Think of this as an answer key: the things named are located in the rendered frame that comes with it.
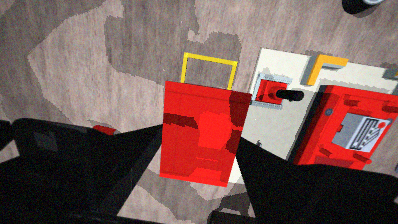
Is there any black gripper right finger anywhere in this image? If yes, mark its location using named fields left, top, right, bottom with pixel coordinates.
left=235, top=137, right=398, bottom=224

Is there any red cube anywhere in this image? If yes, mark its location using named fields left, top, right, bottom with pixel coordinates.
left=92, top=125, right=116, bottom=135

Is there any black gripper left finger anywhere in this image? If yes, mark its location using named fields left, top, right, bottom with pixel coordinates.
left=11, top=118, right=163, bottom=216

